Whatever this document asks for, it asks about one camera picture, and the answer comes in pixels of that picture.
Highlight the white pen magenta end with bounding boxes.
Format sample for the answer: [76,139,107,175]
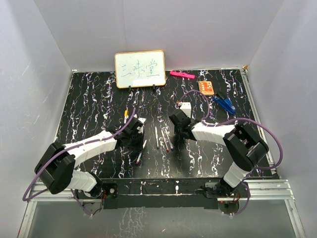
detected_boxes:
[136,140,147,164]

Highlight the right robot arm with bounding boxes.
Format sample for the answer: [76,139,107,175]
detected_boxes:
[169,109,269,197]

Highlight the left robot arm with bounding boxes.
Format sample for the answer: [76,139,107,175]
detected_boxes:
[34,116,146,198]

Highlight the white pen blue end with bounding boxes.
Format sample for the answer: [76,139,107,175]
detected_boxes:
[165,132,174,151]

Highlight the white pen green end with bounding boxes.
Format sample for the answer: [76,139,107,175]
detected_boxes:
[155,126,159,149]

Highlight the white pen red end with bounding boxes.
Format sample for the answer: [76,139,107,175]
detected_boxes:
[161,129,169,152]

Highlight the small spiral notebook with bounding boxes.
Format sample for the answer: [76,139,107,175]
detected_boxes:
[198,81,214,96]

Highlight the black base bar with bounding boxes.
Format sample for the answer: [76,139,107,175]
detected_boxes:
[100,178,251,211]

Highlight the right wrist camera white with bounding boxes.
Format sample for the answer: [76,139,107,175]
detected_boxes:
[177,101,192,118]

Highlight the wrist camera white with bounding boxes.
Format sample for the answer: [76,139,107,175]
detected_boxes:
[137,118,146,134]
[177,101,192,118]

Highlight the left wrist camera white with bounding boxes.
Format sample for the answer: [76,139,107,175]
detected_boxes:
[137,118,146,134]

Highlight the whiteboard with yellow frame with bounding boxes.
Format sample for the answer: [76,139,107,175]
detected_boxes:
[114,50,166,89]

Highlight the aluminium frame rail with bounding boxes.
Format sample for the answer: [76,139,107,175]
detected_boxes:
[217,179,297,202]

